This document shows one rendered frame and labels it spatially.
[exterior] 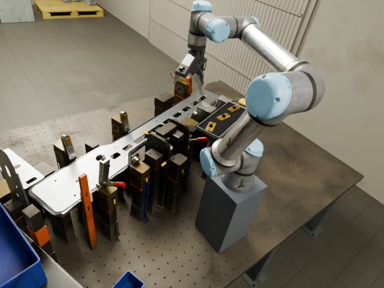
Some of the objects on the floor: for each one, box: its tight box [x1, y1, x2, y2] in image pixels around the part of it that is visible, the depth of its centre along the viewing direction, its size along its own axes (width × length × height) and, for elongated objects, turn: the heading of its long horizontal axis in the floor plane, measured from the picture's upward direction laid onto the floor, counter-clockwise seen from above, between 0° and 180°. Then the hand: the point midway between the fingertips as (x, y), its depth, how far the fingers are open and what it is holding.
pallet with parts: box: [34, 0, 103, 19], centre depth 603 cm, size 128×85×34 cm, turn 118°
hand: (187, 90), depth 121 cm, fingers open, 14 cm apart
